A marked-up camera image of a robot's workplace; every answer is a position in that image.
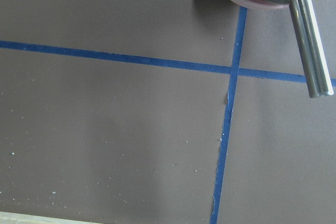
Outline metal scoop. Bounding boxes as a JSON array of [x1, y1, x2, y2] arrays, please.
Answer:
[[264, 0, 334, 98]]

